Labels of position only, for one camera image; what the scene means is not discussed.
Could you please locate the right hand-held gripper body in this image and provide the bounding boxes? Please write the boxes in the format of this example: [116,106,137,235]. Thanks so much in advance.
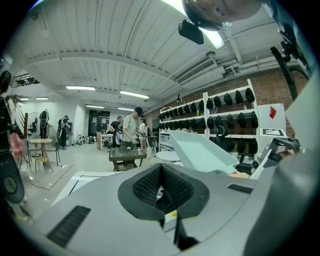
[249,127,302,180]

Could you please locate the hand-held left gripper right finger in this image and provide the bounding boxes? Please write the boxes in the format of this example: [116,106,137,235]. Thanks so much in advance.
[161,164,196,210]

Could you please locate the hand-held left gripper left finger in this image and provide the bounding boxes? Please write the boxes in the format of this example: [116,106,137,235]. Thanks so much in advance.
[132,164,163,207]

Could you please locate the white board with red patch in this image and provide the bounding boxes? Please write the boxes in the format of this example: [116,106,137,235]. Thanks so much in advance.
[256,102,287,156]

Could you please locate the round white table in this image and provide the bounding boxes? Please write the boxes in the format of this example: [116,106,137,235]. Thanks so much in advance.
[155,150,181,164]

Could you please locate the glass-top rattan coffee table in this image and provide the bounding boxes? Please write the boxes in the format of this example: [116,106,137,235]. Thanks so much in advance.
[108,146,148,173]

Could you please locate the white angular tray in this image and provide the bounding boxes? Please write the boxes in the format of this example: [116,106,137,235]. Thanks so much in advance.
[168,129,240,175]

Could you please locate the rows of black caps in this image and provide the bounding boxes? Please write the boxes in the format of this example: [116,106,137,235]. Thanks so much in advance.
[157,87,260,155]

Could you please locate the white shelf unit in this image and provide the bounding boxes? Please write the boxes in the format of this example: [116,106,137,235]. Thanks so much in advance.
[158,78,261,161]

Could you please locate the grey metal chair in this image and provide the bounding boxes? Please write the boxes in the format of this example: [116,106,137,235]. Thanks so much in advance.
[46,134,62,167]

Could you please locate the ceiling air conditioner vent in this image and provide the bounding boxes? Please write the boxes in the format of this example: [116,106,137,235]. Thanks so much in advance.
[174,57,218,86]

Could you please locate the round wooden table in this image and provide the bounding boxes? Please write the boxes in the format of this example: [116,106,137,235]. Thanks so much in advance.
[29,138,54,174]

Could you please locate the black gear on stand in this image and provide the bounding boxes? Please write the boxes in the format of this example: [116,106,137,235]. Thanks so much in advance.
[38,108,51,140]

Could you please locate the large ceiling light panel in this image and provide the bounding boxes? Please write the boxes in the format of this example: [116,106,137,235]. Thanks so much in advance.
[161,0,226,50]

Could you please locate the standing fan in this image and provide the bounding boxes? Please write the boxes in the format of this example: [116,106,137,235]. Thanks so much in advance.
[26,111,41,141]

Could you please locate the pink chair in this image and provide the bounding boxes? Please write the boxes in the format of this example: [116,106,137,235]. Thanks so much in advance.
[9,131,25,162]

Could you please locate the person's face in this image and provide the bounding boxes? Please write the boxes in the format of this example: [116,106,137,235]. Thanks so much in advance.
[181,0,265,32]

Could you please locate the thick black cable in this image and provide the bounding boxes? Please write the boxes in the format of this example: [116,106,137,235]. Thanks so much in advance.
[269,45,299,101]

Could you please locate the black head-mounted camera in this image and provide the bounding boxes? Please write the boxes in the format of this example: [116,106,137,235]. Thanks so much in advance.
[177,18,205,46]

